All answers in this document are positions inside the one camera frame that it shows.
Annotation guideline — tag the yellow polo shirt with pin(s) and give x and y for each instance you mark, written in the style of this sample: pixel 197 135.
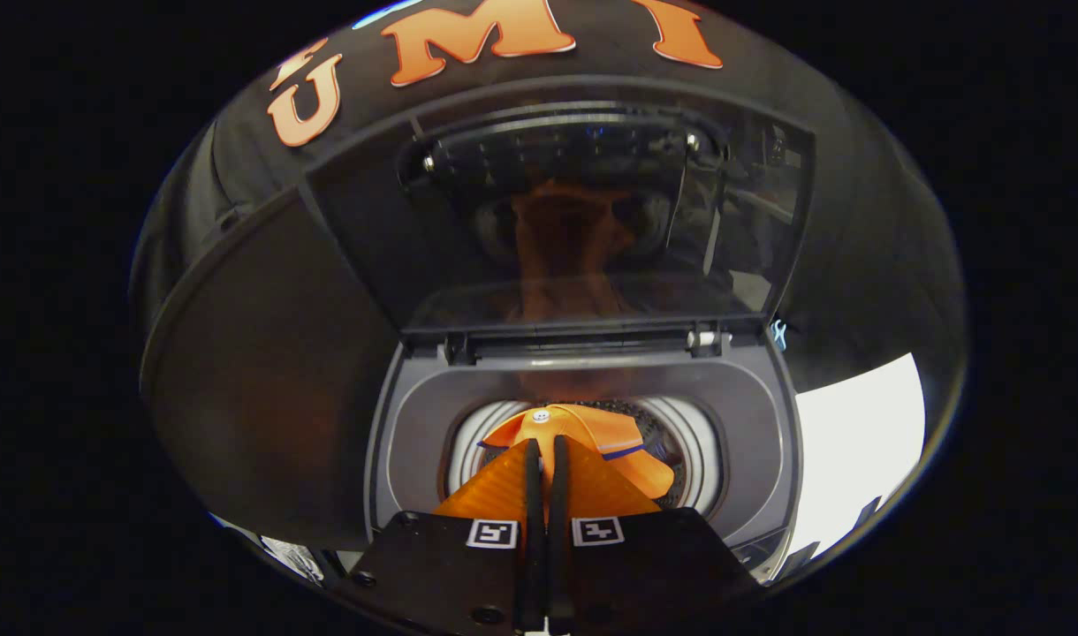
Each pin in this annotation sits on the yellow polo shirt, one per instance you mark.
pixel 592 428

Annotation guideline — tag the dark glass washing machine lid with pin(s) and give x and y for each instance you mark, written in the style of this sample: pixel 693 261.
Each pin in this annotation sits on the dark glass washing machine lid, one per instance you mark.
pixel 371 230

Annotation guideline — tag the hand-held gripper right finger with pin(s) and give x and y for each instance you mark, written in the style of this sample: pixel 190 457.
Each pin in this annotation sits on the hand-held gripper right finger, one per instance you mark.
pixel 558 481

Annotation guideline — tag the grey washing machine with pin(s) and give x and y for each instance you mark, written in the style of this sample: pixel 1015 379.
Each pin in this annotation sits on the grey washing machine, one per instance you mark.
pixel 415 424

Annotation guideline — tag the light blue clip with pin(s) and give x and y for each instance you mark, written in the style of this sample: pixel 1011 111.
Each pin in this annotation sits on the light blue clip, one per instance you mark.
pixel 778 333

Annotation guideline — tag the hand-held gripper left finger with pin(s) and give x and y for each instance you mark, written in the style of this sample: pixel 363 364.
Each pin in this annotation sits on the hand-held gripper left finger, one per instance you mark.
pixel 532 481

